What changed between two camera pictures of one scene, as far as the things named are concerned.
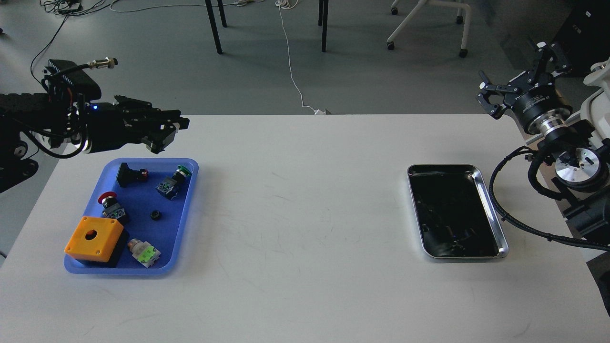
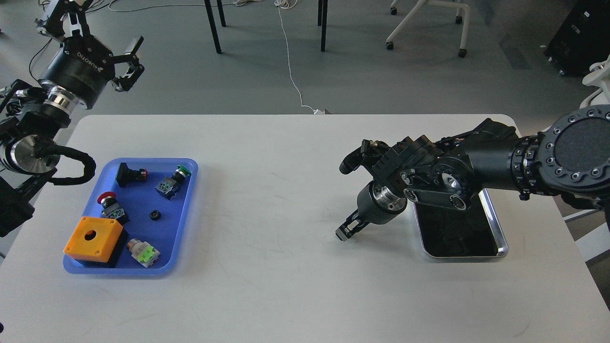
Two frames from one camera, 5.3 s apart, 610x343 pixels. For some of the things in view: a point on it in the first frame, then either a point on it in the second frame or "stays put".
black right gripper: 529,104 -> 377,204
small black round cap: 155,215 stays put
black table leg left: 214,26 stays put
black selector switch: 126,176 stays put
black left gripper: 130,121 -> 79,72
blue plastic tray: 150,197 stays put
